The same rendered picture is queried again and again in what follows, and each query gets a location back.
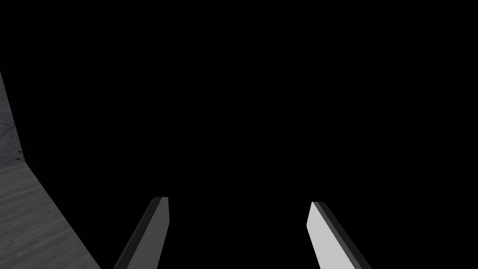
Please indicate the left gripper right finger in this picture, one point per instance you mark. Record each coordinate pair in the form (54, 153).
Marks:
(330, 243)

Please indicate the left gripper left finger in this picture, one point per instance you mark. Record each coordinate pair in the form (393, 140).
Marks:
(149, 239)

